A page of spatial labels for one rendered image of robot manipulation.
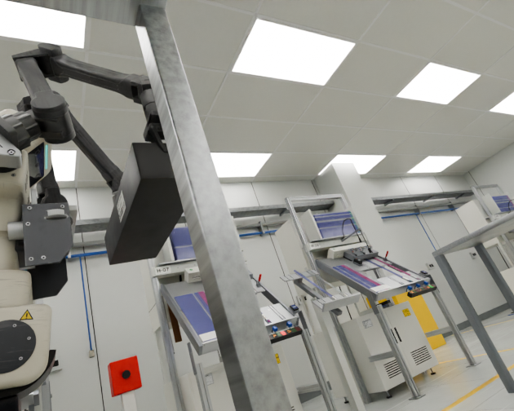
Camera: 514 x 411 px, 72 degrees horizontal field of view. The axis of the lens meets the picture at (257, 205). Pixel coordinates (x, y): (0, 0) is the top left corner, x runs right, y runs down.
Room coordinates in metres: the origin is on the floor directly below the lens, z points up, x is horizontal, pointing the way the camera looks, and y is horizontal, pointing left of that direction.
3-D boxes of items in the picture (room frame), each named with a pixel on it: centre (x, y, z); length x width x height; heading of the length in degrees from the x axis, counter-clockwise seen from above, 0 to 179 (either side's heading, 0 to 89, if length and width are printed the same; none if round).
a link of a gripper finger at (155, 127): (0.78, 0.19, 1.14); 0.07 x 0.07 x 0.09; 36
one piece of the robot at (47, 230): (0.84, 0.58, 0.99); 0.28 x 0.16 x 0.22; 36
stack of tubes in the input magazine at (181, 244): (2.68, 0.52, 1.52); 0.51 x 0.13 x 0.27; 125
